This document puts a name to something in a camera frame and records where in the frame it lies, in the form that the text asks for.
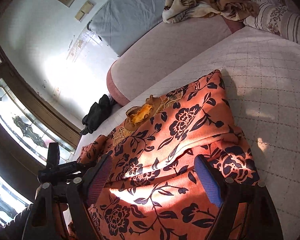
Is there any stained glass wooden door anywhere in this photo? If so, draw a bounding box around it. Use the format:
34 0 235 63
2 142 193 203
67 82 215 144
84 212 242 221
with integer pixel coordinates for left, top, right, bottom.
0 45 80 225

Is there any black cloth pile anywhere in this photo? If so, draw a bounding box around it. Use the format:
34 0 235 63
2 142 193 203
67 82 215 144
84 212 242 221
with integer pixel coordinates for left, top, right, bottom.
80 94 117 135

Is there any pink quilted bolster pillow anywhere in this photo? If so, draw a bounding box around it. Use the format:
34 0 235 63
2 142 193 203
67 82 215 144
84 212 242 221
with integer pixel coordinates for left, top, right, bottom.
107 16 244 106

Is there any orange black floral garment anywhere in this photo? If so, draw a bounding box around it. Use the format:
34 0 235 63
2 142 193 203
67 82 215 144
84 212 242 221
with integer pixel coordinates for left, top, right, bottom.
78 70 259 239

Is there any beige wall switch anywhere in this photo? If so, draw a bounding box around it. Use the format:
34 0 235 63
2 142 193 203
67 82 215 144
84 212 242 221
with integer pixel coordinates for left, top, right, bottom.
75 1 94 22

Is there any brown floral blanket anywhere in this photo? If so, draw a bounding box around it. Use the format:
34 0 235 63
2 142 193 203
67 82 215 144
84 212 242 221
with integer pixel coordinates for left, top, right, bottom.
162 0 259 24

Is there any striped floral pillow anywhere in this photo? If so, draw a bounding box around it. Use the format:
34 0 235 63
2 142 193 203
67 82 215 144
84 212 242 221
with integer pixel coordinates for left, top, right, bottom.
243 0 300 44

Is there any grey blue cushion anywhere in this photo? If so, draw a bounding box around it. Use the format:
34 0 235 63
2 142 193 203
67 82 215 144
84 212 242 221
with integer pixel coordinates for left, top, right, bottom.
87 0 165 56

